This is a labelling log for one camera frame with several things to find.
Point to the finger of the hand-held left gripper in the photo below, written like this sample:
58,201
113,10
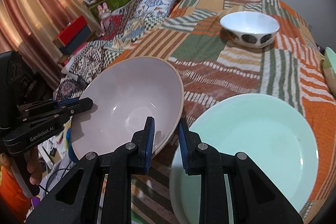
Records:
81,104
65,102

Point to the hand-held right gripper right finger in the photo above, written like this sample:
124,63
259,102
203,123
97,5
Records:
183,145

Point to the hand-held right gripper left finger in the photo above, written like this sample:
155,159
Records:
149,145

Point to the pink bowl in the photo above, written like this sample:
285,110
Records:
131,92

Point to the mint green plate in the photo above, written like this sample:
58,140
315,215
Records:
249,140

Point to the person's left hand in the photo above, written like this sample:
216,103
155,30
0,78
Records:
35,166

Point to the blue cloth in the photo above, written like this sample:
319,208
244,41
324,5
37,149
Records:
70,145

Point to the dark blue box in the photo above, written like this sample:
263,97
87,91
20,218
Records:
77,41

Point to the red box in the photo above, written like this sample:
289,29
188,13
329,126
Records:
73,29

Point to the orange patchwork blanket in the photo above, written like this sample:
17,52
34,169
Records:
210,74

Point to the striped orange curtain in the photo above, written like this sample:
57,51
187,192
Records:
34,3

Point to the pink bunny toy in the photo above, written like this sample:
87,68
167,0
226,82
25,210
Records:
105,15

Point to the patterned quilt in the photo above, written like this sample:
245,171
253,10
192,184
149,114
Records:
126,22

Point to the white dotted bowl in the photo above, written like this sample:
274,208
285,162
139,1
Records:
246,23

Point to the mint green bowl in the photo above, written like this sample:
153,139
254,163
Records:
331,64

